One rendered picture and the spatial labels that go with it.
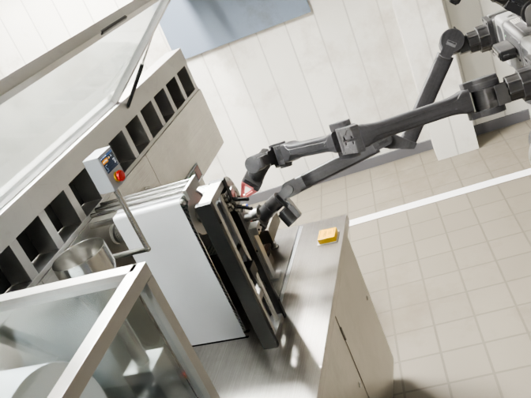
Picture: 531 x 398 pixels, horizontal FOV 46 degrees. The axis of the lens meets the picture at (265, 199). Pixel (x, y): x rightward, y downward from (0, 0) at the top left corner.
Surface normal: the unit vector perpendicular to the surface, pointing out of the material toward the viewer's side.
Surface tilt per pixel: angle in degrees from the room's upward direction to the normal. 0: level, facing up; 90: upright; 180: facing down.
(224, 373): 0
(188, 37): 90
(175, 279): 90
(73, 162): 90
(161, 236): 90
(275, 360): 0
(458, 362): 0
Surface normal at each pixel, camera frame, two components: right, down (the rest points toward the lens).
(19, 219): 0.91, -0.22
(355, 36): -0.08, 0.46
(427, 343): -0.36, -0.84
